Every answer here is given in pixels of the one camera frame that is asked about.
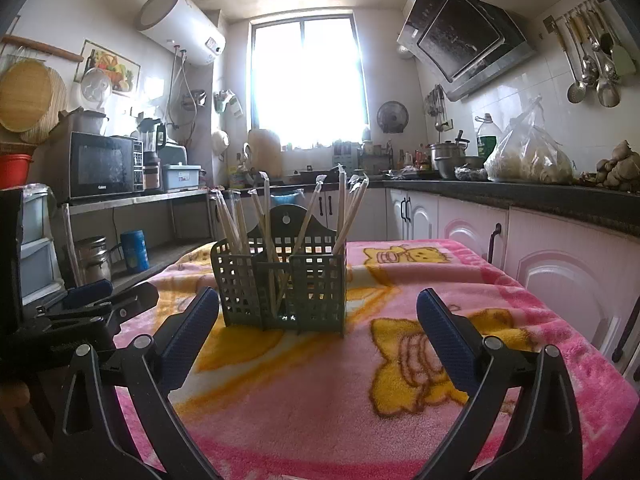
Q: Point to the wooden rolling pin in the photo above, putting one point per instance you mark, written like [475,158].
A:
[40,49]

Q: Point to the grey countertop appliance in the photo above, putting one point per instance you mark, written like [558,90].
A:
[175,154]

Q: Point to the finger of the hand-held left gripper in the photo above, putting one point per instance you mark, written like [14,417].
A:
[135,300]
[90,291]

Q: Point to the countertop spice rack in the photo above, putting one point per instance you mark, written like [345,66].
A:
[370,157]

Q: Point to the stainless steel pot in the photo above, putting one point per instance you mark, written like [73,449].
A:
[447,157]

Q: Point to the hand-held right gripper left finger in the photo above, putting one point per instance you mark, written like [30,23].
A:
[192,320]

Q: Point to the red plastic bucket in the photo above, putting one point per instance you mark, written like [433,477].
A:
[14,172]

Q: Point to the blue plastic hanging bowl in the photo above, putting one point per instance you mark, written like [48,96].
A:
[295,199]

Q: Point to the white lidded plastic box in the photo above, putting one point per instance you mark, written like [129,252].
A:
[182,177]

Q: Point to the black kitchen countertop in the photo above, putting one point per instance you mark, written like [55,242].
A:
[525,195]

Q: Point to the row of hanging metal ladles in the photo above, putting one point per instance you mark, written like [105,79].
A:
[600,70]

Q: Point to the round bamboo trays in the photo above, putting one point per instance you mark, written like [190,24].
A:
[27,97]

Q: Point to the green label oil bottle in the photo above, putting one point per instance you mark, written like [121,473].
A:
[486,142]

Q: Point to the green plastic utensil holder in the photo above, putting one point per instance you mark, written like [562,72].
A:
[315,285]

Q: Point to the white hanging scoop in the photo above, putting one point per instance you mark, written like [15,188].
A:
[220,142]

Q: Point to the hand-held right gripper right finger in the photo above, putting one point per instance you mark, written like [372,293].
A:
[442,325]

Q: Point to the dark hanging kitchen tools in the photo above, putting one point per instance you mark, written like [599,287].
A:
[439,107]

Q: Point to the kitchen window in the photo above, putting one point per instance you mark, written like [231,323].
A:
[307,80]

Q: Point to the clear bag of food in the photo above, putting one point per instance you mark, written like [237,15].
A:
[530,155]

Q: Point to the wall mounted utensil cup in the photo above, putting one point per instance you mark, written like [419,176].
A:
[227,101]

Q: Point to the grey pot with lid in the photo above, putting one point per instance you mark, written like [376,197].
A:
[92,122]

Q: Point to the black microwave oven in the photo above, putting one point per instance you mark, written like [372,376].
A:
[100,165]

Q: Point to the translucent plastic drawer unit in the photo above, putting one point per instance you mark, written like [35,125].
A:
[40,250]

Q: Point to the black frying pan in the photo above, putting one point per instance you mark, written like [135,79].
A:
[312,175]

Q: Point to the metal shelf table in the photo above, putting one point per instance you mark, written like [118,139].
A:
[150,197]

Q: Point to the pink cartoon bear blanket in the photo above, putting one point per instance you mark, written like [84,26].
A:
[310,400]

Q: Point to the fruit wall poster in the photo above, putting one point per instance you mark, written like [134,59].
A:
[112,67]

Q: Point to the row of chopstick packets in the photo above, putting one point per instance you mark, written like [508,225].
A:
[341,205]

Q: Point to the blue tin can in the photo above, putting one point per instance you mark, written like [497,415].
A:
[135,252]

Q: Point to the white cylindrical water heater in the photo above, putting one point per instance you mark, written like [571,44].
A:
[182,27]

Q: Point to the black wall fan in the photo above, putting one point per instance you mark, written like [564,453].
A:
[393,117]

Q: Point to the black glass range hood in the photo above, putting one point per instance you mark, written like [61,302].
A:
[465,35]

